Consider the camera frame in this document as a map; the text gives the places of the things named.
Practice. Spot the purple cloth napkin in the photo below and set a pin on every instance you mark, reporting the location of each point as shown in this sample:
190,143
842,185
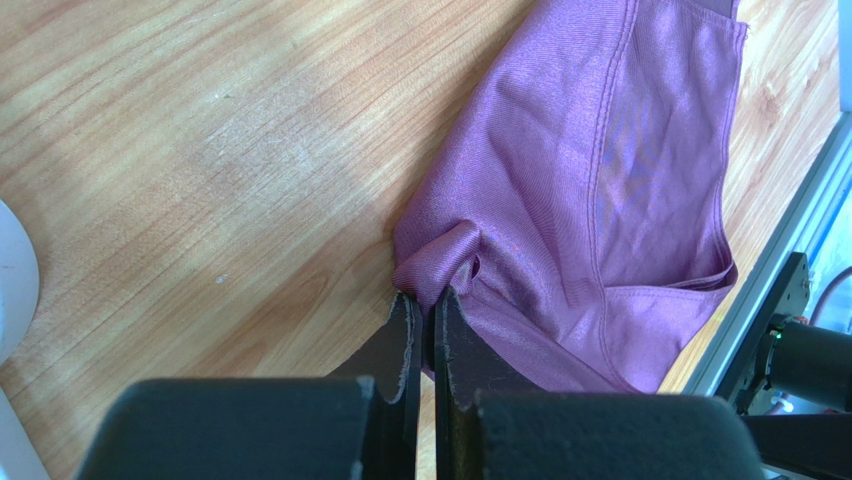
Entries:
575,206

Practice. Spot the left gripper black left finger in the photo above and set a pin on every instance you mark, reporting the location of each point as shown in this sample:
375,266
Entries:
358,422

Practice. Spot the white clothes rack stand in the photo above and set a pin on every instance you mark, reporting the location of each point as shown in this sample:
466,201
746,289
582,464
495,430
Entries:
20,290

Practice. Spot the aluminium frame rail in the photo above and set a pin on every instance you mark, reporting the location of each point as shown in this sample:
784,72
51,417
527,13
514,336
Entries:
799,229

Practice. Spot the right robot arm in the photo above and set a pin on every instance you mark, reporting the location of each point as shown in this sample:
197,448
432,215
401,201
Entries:
790,383

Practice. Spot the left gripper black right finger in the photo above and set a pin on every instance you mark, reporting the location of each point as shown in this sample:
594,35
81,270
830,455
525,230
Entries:
493,423

